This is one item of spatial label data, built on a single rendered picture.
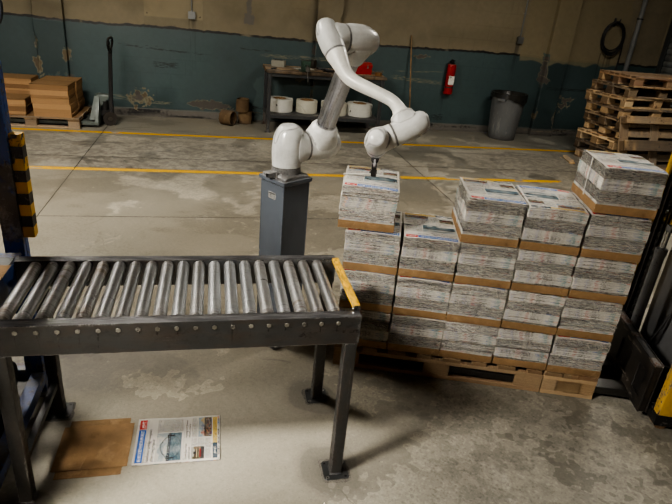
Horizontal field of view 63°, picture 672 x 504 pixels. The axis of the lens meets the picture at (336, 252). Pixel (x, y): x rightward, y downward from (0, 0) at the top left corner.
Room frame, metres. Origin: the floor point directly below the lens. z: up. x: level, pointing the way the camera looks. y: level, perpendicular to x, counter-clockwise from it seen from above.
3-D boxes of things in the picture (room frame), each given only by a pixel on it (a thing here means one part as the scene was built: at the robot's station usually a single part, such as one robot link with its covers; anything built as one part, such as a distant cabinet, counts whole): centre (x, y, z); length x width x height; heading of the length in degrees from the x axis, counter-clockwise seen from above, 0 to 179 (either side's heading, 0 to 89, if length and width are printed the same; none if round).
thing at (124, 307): (1.87, 0.79, 0.77); 0.47 x 0.05 x 0.05; 14
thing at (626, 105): (8.51, -4.27, 0.65); 1.33 x 0.94 x 1.30; 108
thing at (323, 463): (1.82, -0.09, 0.01); 0.14 x 0.13 x 0.01; 14
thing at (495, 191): (2.74, -0.76, 1.06); 0.37 x 0.29 x 0.01; 178
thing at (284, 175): (2.85, 0.32, 1.03); 0.22 x 0.18 x 0.06; 139
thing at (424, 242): (2.75, -0.63, 0.42); 1.17 x 0.39 x 0.83; 86
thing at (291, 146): (2.87, 0.30, 1.17); 0.18 x 0.16 x 0.22; 128
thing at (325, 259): (2.16, 0.65, 0.74); 1.34 x 0.05 x 0.12; 104
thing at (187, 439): (1.91, 0.63, 0.00); 0.37 x 0.28 x 0.01; 104
